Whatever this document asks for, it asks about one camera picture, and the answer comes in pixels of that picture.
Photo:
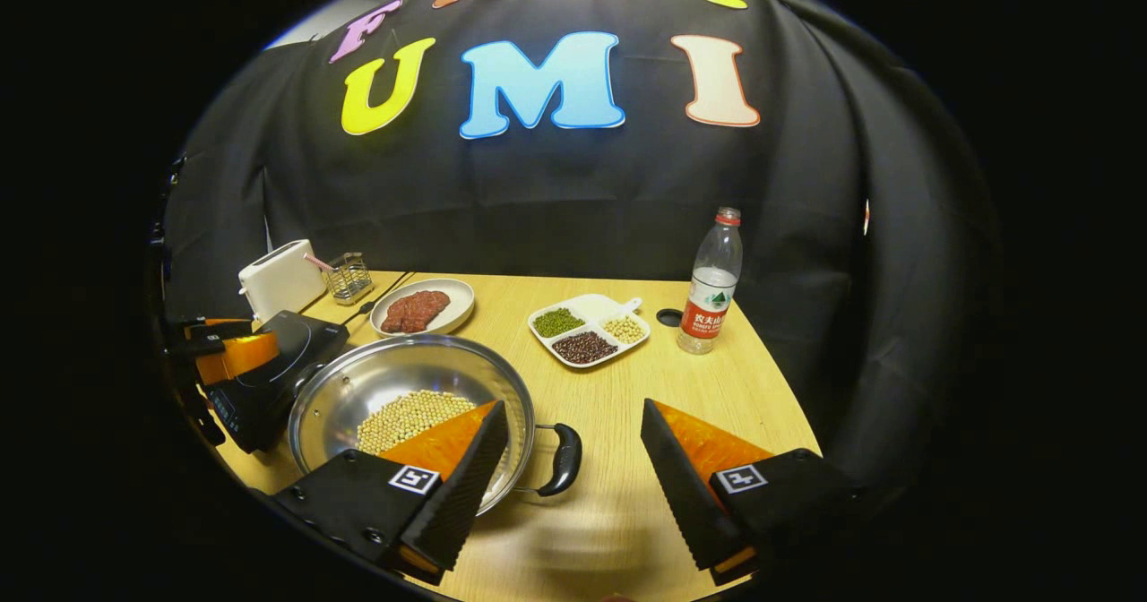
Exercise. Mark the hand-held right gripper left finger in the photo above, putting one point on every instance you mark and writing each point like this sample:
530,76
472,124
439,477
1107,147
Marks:
470,485

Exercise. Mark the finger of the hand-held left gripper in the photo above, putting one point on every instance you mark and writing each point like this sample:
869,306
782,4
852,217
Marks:
237,356
224,324

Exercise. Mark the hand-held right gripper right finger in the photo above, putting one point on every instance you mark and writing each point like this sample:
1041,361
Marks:
681,494

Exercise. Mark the black induction cooktop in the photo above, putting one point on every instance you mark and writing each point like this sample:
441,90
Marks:
287,351

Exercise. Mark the stainless steel pot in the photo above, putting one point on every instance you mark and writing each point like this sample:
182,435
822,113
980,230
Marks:
394,378

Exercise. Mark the white toaster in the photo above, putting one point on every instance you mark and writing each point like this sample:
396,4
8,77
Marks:
280,279

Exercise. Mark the pile of soybeans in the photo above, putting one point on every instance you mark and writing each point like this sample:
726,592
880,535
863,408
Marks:
403,418

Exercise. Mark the pink striped straw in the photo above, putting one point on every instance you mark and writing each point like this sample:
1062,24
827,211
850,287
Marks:
318,262

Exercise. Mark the raw red steak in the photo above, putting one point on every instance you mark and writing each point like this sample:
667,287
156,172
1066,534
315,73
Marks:
396,317
430,305

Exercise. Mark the small heap of yellow beans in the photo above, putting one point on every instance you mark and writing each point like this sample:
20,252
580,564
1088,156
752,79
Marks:
625,329

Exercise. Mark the heap of dark red beans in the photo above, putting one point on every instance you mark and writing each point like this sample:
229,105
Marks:
584,348

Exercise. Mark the white round plate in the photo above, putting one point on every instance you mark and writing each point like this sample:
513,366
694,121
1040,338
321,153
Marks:
452,302

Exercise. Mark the heap of green mung beans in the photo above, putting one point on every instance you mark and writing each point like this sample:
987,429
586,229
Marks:
558,322

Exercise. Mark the white divided dish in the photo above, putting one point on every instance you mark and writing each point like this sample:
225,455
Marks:
593,308

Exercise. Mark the clear plastic water bottle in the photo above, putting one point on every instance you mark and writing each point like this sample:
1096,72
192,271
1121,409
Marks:
712,288

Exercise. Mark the black backdrop cloth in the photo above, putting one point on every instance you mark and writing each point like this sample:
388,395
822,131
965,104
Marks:
538,208

